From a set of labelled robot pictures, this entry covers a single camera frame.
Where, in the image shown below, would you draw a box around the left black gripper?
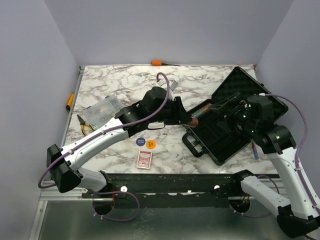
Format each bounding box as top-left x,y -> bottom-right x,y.
149,96 -> 193,126

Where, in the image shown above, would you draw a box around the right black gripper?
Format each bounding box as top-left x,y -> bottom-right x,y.
209,92 -> 258,136

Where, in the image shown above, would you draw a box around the blue poker chip stack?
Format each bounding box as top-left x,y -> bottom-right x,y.
191,109 -> 204,119

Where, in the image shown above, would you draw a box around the brown poker chip stack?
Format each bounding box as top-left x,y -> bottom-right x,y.
201,103 -> 212,113

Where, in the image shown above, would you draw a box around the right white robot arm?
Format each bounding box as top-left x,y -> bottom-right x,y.
209,93 -> 320,238

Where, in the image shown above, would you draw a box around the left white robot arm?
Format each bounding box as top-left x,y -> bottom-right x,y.
46,86 -> 192,198

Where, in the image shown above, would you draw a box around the black poker set case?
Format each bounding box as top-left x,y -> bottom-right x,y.
182,67 -> 296,166

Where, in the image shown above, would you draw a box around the orange big blind button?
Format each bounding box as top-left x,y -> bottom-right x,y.
145,140 -> 156,150

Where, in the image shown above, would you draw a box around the blue pen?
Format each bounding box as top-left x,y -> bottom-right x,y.
251,141 -> 259,160

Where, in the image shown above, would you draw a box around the blue small blind button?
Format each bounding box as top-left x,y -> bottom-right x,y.
136,137 -> 146,147

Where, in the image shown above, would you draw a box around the red playing card deck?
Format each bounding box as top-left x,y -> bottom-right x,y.
136,150 -> 152,170

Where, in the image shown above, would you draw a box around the orange screwdriver at back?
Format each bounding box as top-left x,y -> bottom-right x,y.
151,60 -> 179,67

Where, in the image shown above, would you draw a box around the clear plastic parts box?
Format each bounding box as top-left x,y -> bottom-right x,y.
82,94 -> 124,130

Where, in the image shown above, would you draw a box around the orange tool at left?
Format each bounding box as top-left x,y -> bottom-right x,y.
65,93 -> 75,112

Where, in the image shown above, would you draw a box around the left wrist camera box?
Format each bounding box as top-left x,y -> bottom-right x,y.
168,80 -> 178,100

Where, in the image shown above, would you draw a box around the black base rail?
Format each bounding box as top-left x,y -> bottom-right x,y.
82,173 -> 245,208

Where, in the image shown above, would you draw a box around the yellow handled pliers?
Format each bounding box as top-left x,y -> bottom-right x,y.
76,114 -> 95,136

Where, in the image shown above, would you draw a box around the aluminium extrusion rail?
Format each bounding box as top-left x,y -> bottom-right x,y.
38,179 -> 93,201

